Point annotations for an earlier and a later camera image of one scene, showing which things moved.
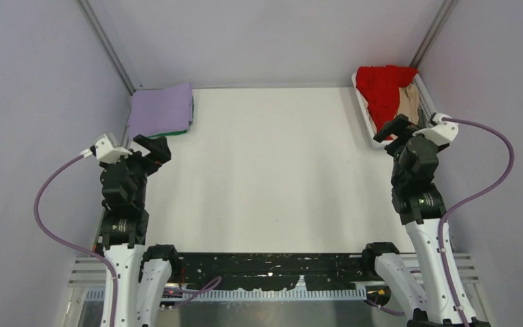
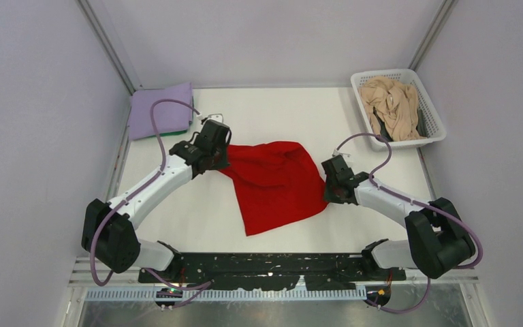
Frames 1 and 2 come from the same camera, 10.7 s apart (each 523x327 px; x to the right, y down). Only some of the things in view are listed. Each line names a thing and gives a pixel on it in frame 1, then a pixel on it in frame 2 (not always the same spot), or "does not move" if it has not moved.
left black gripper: x=159 y=154 -> x=223 y=162
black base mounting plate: x=278 y=271 does not move
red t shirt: x=380 y=86 -> x=278 y=183
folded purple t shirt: x=159 y=112 does not move
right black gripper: x=402 y=123 -> x=328 y=196
